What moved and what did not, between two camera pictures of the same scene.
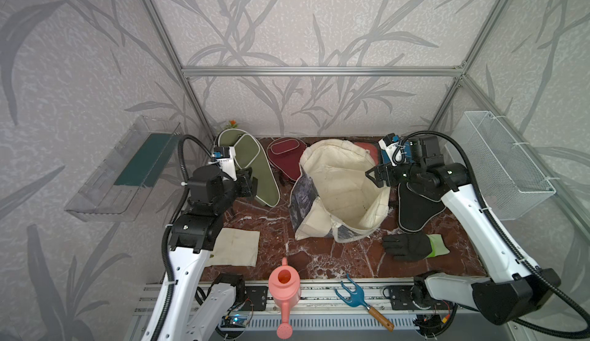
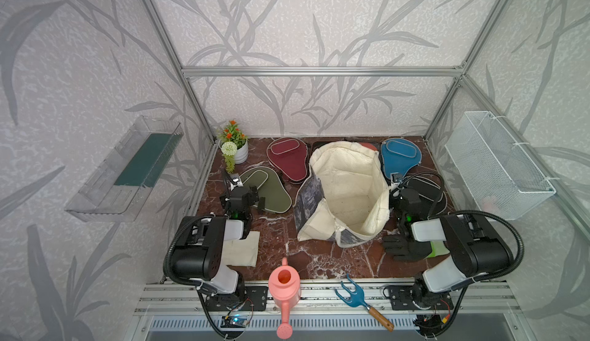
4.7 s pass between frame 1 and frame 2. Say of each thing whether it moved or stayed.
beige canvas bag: stayed
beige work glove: stayed
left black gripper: moved
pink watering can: stayed
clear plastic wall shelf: stayed
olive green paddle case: moved
